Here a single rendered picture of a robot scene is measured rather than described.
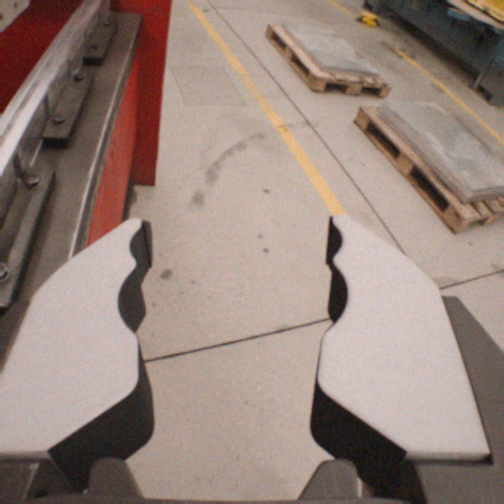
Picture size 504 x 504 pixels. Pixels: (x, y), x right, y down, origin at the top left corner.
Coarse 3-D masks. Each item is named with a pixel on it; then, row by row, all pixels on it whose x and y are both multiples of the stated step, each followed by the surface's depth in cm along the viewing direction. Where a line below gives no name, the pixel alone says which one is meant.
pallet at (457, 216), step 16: (368, 112) 282; (368, 128) 286; (384, 128) 271; (384, 144) 281; (400, 144) 261; (400, 160) 261; (416, 160) 252; (416, 176) 262; (432, 176) 244; (448, 192) 236; (432, 208) 244; (448, 208) 233; (464, 208) 229; (480, 208) 234; (496, 208) 239; (448, 224) 235; (464, 224) 228; (480, 224) 247
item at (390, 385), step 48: (336, 240) 11; (336, 288) 9; (384, 288) 8; (432, 288) 8; (336, 336) 7; (384, 336) 7; (432, 336) 7; (336, 384) 6; (384, 384) 6; (432, 384) 6; (336, 432) 6; (384, 432) 5; (432, 432) 5; (480, 432) 5; (384, 480) 6
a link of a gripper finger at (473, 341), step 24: (456, 312) 8; (456, 336) 7; (480, 336) 7; (480, 360) 6; (480, 384) 6; (480, 408) 6; (408, 480) 5; (432, 480) 5; (456, 480) 5; (480, 480) 5
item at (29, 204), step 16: (48, 176) 67; (16, 192) 64; (32, 192) 64; (48, 192) 66; (16, 208) 61; (32, 208) 62; (16, 224) 59; (32, 224) 60; (0, 240) 56; (16, 240) 57; (32, 240) 59; (0, 256) 55; (16, 256) 55; (16, 272) 54; (0, 288) 51; (16, 288) 53; (0, 304) 50
